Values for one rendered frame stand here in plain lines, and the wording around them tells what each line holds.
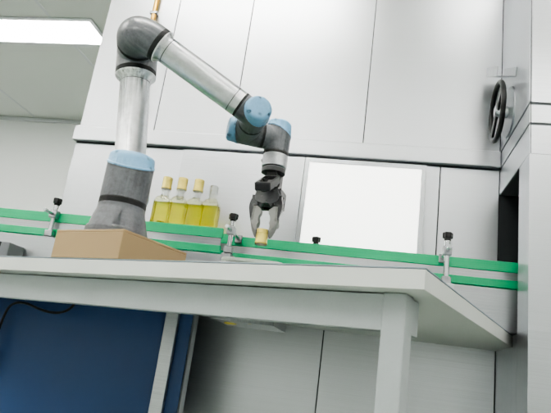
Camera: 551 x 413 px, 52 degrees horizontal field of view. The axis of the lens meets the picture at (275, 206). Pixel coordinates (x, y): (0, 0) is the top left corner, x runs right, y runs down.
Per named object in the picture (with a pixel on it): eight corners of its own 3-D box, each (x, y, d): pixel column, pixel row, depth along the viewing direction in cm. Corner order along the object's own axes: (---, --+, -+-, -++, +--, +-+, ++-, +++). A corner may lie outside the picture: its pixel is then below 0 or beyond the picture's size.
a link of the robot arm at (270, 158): (284, 152, 163) (257, 151, 165) (282, 165, 162) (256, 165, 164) (290, 161, 170) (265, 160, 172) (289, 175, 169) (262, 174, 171)
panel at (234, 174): (420, 261, 190) (425, 168, 200) (421, 260, 187) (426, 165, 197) (170, 237, 207) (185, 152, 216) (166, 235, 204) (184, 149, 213)
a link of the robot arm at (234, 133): (234, 106, 160) (270, 115, 162) (227, 120, 170) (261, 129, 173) (229, 130, 158) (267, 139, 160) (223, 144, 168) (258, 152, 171)
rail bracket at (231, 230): (240, 260, 180) (245, 223, 184) (228, 249, 164) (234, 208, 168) (231, 260, 181) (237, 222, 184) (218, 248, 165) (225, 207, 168)
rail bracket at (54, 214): (56, 239, 182) (66, 200, 186) (43, 233, 175) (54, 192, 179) (45, 238, 183) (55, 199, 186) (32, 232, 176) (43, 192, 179)
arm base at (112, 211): (120, 233, 127) (129, 192, 130) (69, 231, 133) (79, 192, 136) (157, 249, 140) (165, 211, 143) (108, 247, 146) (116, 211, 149)
